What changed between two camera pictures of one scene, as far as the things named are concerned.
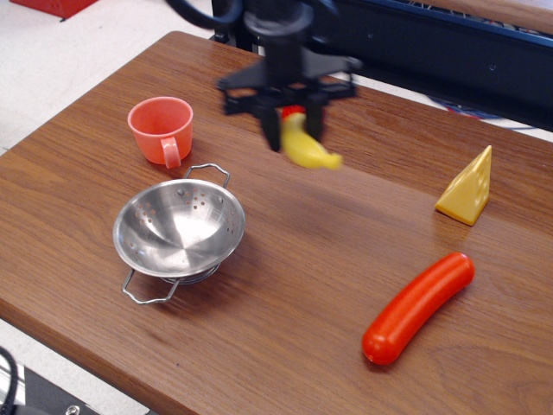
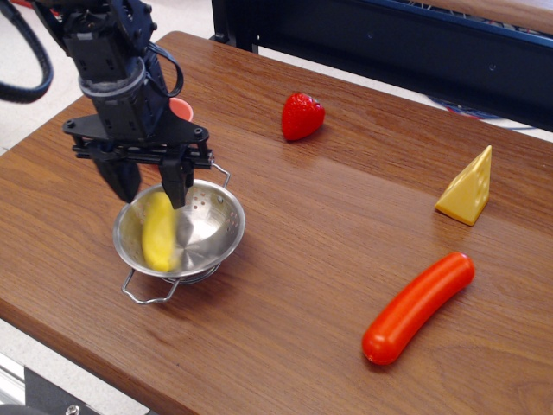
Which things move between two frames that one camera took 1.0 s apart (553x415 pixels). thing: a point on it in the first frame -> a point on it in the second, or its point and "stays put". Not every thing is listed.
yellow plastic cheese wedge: [467, 193] stays put
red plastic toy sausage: [430, 294] stays put
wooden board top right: [516, 13] stays put
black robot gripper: [290, 73] -> [133, 122]
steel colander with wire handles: [182, 229] stays put
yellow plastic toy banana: [301, 149] -> [158, 231]
